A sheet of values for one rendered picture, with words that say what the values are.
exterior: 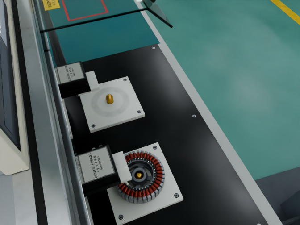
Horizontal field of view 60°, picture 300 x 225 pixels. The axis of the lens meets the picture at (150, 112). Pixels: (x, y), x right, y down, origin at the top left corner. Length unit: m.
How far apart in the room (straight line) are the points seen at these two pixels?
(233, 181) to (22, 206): 0.48
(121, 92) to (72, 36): 0.36
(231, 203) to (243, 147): 1.02
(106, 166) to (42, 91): 0.20
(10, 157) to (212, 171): 0.48
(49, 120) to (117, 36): 0.72
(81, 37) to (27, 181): 0.78
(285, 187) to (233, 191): 0.96
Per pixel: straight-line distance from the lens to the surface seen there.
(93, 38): 0.99
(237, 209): 0.63
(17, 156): 0.25
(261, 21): 2.57
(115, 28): 1.03
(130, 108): 0.71
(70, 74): 0.62
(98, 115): 0.71
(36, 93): 0.33
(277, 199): 1.54
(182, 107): 0.73
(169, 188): 0.60
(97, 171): 0.47
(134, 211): 0.58
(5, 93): 0.28
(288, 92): 2.01
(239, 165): 0.69
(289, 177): 1.62
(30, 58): 0.38
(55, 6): 0.56
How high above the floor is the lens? 1.34
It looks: 54 degrees down
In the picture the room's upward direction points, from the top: straight up
